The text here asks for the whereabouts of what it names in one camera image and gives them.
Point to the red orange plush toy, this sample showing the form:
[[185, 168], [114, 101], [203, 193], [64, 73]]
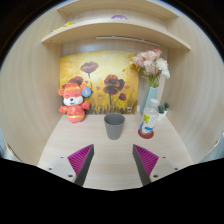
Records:
[[74, 105]]

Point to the yellow object on shelf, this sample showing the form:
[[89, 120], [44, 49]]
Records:
[[65, 25]]

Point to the wooden shelf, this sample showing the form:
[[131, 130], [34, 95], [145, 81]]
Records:
[[143, 6], [115, 28]]

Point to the clear plastic water bottle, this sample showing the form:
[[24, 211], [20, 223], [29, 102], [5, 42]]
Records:
[[149, 118]]

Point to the purple object on shelf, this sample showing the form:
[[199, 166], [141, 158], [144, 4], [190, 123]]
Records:
[[121, 17]]

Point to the round red coaster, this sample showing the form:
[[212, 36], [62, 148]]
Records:
[[145, 135]]

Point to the lower wooden shelf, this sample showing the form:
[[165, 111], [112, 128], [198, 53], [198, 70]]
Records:
[[115, 28]]

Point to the teal geometric vase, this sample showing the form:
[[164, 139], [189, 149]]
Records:
[[150, 93]]

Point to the yellow poppy flower painting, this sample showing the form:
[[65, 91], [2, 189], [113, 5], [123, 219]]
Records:
[[109, 74]]

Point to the upper wooden shelf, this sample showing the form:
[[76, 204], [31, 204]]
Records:
[[143, 6]]

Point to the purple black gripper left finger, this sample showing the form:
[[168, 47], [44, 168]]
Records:
[[74, 167]]

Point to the grey plastic cup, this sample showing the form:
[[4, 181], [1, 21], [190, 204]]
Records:
[[114, 123]]

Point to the small potted succulent plant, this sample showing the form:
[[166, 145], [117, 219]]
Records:
[[163, 110]]

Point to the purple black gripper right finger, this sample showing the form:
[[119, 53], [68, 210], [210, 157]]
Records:
[[150, 166]]

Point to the pink white flower bouquet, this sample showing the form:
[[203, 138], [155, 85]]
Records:
[[153, 64]]

